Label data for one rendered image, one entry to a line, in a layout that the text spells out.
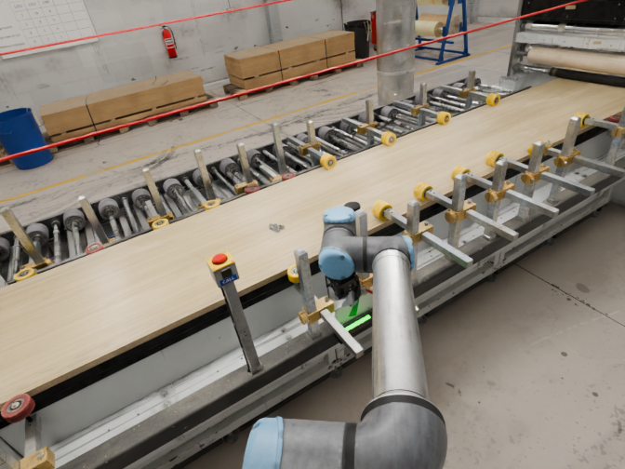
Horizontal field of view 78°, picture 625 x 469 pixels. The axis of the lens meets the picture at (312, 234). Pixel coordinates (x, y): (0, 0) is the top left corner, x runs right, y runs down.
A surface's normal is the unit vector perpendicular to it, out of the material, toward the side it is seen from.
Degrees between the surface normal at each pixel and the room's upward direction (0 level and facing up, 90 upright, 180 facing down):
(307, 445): 4
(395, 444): 15
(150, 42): 90
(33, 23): 90
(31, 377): 0
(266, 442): 3
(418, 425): 24
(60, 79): 90
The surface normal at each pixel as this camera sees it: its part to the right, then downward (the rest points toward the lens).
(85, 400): 0.51, 0.45
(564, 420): -0.12, -0.81
